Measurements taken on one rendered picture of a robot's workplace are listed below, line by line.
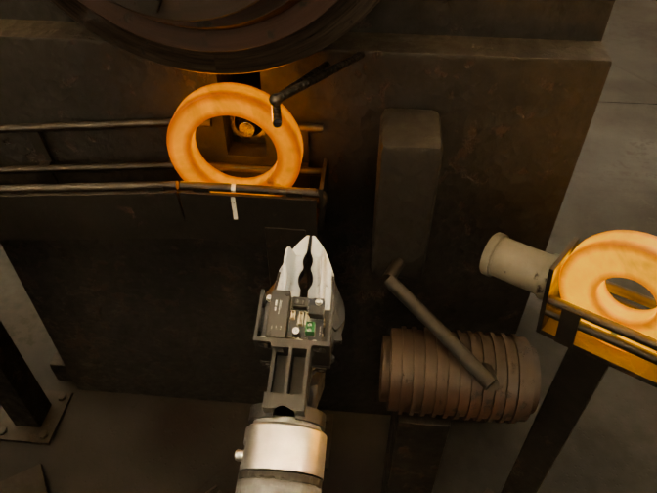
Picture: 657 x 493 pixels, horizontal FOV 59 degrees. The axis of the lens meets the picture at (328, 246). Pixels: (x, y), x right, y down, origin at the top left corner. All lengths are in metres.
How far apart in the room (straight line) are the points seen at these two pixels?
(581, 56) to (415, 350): 0.44
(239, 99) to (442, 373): 0.46
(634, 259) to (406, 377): 0.33
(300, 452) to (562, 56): 0.57
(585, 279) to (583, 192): 1.41
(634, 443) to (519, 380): 0.69
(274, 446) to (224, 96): 0.43
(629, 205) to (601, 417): 0.84
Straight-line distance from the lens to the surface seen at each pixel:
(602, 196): 2.14
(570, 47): 0.85
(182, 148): 0.81
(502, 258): 0.76
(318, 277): 0.62
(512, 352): 0.86
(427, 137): 0.74
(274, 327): 0.54
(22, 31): 0.93
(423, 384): 0.83
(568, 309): 0.74
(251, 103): 0.75
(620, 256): 0.70
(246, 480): 0.53
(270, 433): 0.52
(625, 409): 1.56
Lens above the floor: 1.19
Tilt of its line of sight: 43 degrees down
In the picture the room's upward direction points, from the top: straight up
